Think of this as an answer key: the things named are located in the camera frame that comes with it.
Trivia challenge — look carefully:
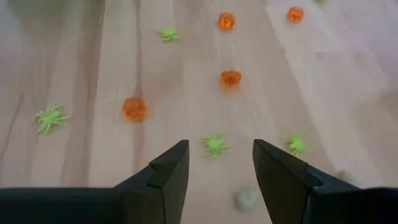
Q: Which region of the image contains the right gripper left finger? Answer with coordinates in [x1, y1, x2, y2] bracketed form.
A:
[113, 139, 191, 224]

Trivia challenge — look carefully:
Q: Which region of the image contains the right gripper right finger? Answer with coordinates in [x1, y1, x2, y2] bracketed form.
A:
[252, 138, 359, 224]

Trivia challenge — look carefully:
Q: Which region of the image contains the small grey plastic skull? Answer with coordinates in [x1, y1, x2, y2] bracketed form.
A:
[337, 169, 357, 185]
[233, 187, 259, 213]

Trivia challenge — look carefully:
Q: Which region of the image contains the translucent orange plastic pumpkin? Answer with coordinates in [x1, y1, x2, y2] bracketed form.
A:
[218, 12, 237, 31]
[220, 69, 243, 88]
[122, 96, 148, 122]
[287, 6, 305, 24]

